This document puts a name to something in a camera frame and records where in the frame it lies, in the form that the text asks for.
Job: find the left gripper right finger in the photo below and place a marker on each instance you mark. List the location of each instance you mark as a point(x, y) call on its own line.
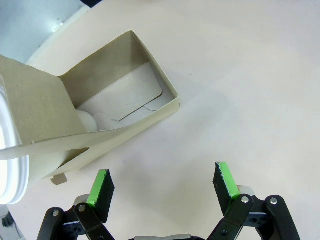
point(225, 192)

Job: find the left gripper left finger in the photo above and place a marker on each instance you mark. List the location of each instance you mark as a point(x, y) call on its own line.
point(100, 200)

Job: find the white paper cup with lid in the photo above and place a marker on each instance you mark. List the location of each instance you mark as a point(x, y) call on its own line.
point(15, 175)

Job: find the brown cardboard cup carrier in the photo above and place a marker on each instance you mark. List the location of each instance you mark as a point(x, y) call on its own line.
point(37, 100)

